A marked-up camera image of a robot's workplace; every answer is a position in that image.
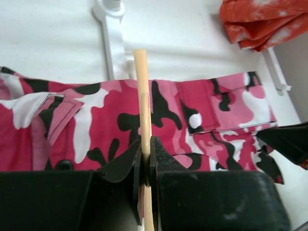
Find pink camouflage trousers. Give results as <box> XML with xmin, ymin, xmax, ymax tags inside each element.
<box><xmin>0</xmin><ymin>67</ymin><xmax>283</xmax><ymax>184</ymax></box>

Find orange white patterned garment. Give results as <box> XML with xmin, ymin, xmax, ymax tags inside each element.
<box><xmin>219</xmin><ymin>0</ymin><xmax>308</xmax><ymax>52</ymax></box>

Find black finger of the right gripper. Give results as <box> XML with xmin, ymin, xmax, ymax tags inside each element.
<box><xmin>257</xmin><ymin>122</ymin><xmax>308</xmax><ymax>170</ymax></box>

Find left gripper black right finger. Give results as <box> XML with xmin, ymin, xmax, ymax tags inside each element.
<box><xmin>150</xmin><ymin>136</ymin><xmax>291</xmax><ymax>231</ymax></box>

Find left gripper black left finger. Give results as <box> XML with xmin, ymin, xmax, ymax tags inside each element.
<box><xmin>0</xmin><ymin>138</ymin><xmax>142</xmax><ymax>231</ymax></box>

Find beige wooden hanger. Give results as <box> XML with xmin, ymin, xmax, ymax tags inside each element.
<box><xmin>133</xmin><ymin>49</ymin><xmax>154</xmax><ymax>231</ymax></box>

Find white clothes rack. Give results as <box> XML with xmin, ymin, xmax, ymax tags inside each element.
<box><xmin>92</xmin><ymin>0</ymin><xmax>291</xmax><ymax>91</ymax></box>

